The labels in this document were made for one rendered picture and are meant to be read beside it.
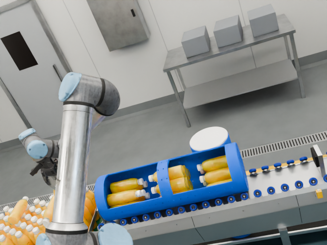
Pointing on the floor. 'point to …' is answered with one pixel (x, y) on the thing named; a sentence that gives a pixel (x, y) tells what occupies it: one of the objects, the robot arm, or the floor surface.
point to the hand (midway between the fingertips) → (55, 185)
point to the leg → (284, 236)
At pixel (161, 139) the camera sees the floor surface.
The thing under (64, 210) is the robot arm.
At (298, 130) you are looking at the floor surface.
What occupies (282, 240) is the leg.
